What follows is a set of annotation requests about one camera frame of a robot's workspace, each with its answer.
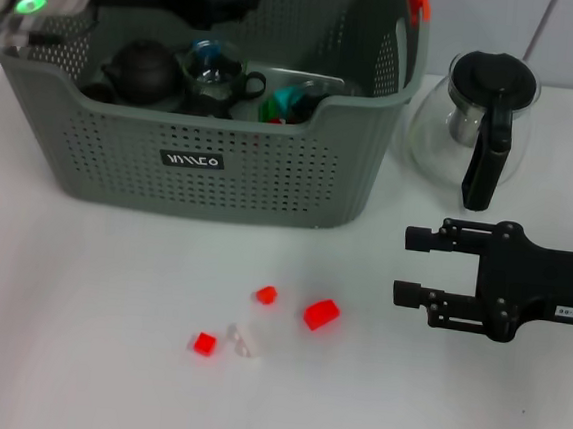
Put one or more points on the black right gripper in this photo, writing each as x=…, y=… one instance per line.
x=511, y=279

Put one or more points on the blue square toy brick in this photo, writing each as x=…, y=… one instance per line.
x=205, y=49

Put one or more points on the glass teacup with black base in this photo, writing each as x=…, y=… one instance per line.
x=308, y=107
x=205, y=108
x=323, y=87
x=213, y=80

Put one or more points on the large red sloped brick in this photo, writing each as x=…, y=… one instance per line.
x=322, y=314

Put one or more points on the small green toy brick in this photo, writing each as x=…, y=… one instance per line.
x=267, y=107

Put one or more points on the teal square toy brick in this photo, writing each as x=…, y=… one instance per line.
x=286, y=99

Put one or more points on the small red toy brick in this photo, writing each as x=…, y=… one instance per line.
x=203, y=343
x=266, y=294

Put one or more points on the white toy brick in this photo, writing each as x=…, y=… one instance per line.
x=244, y=344

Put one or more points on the grey-green perforated storage bin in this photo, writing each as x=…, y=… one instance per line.
x=270, y=173

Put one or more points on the dark clay teapot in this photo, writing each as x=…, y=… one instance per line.
x=143, y=71

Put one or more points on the small dark clay cup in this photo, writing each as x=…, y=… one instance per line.
x=99, y=93

